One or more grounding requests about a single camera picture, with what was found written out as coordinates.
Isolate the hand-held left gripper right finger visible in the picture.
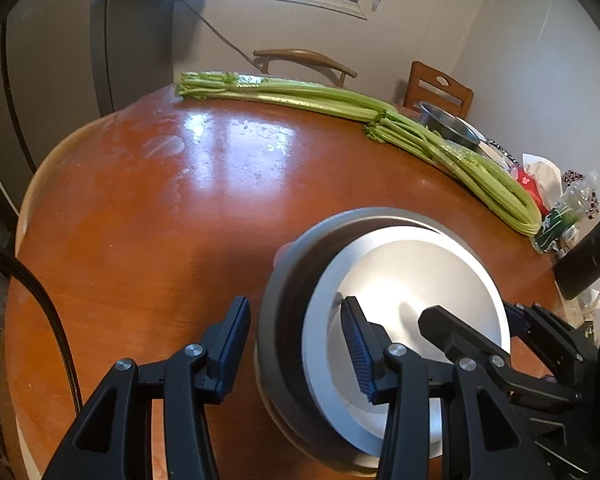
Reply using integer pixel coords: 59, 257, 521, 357
340, 296, 546, 480

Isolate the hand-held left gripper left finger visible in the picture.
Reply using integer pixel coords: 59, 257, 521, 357
40, 296, 252, 480

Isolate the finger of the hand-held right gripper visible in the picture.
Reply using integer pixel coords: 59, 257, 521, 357
418, 305, 583, 408
502, 302, 600, 384

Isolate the steel bowl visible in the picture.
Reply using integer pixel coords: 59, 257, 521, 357
255, 206, 511, 461

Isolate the red paper noodle bowl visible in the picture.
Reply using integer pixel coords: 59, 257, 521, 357
302, 226, 506, 441

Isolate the black thermos flask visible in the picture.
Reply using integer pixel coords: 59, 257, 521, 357
555, 197, 600, 301

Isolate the green-label plastic bottle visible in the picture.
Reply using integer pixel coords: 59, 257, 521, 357
532, 182, 600, 256

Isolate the red tissue pack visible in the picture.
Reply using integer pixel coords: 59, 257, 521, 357
512, 152, 563, 216

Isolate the celery bunch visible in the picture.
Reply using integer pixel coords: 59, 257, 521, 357
362, 110, 543, 235
175, 71, 396, 123

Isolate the white plate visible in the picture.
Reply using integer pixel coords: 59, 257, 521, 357
475, 137, 512, 161

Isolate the steel basin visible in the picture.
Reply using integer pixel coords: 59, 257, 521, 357
418, 101, 488, 148

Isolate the wooden chair with cutout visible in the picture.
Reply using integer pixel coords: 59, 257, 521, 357
407, 61, 474, 120

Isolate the grey refrigerator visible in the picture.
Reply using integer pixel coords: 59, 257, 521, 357
0, 0, 176, 201

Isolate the thick black cable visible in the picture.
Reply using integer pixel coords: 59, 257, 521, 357
0, 237, 83, 413

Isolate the thin black wire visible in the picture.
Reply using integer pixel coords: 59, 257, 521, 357
172, 0, 261, 58

